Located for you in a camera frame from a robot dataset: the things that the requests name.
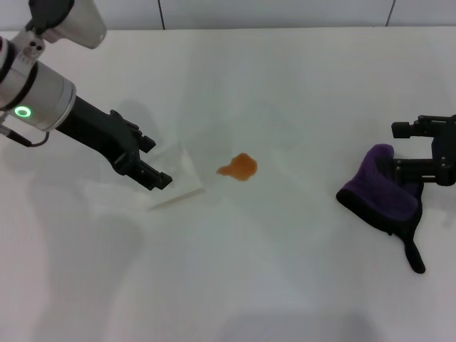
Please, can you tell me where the white paper cup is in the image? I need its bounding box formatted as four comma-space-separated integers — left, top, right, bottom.
142, 142, 207, 211

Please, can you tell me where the brown liquid stain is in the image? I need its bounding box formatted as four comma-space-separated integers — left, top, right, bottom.
216, 152, 259, 182

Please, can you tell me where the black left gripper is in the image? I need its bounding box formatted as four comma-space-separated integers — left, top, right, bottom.
56, 95, 174, 192

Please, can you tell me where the thin left arm cable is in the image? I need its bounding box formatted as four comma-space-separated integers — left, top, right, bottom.
0, 123, 49, 147

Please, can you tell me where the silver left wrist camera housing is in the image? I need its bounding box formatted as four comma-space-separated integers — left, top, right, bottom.
27, 0, 108, 50

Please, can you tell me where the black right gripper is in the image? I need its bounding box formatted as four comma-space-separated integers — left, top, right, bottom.
391, 115, 456, 186

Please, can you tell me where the purple rag with black edge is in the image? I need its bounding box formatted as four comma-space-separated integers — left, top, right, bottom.
336, 143, 427, 274

